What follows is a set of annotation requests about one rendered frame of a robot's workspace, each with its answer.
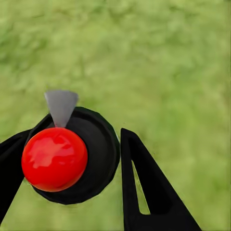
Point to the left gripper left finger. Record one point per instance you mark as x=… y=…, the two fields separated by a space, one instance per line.
x=11 y=172

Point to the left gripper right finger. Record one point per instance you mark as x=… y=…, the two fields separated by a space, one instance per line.
x=168 y=212

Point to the pesticide atomizer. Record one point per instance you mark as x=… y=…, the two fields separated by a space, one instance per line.
x=72 y=154

